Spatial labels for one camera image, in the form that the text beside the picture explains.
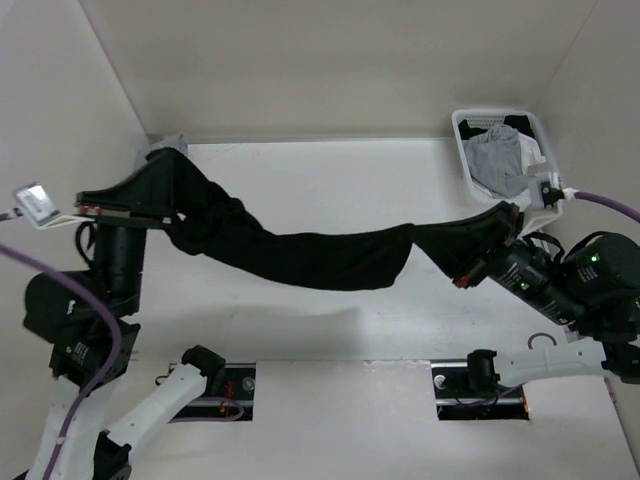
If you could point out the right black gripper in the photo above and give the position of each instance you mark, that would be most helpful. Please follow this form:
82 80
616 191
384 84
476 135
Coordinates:
495 247

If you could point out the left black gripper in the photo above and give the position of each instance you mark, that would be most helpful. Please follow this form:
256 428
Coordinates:
154 189

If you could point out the black tank top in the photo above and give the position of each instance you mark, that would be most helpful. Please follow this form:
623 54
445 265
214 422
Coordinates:
212 223

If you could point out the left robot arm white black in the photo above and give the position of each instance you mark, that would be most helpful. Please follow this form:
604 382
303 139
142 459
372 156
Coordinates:
85 316

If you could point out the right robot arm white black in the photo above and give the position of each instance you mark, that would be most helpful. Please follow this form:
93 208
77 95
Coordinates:
592 290

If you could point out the folded grey tank top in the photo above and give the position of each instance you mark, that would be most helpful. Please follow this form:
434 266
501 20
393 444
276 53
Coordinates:
178 142

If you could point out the grey tank top in basket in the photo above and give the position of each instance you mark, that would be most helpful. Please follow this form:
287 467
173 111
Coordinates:
494 159

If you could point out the white tank top in basket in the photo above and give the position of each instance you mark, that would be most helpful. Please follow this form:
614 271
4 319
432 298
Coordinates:
531 156

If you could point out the white plastic basket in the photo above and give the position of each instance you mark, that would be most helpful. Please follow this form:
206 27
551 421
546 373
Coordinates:
541 138

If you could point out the black garment in basket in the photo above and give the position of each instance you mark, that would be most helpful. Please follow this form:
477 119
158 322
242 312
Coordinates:
477 125

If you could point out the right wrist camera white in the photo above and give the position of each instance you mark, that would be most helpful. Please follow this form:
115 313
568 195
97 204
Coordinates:
547 195

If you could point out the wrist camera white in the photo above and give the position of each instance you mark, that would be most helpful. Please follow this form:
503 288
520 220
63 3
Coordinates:
39 209
547 195

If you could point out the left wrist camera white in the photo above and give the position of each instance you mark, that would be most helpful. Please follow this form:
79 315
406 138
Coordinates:
39 209

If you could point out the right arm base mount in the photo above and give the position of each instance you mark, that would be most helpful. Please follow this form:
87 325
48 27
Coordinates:
456 401

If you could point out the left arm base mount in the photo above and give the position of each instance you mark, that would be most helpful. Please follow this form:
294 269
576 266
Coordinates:
229 399

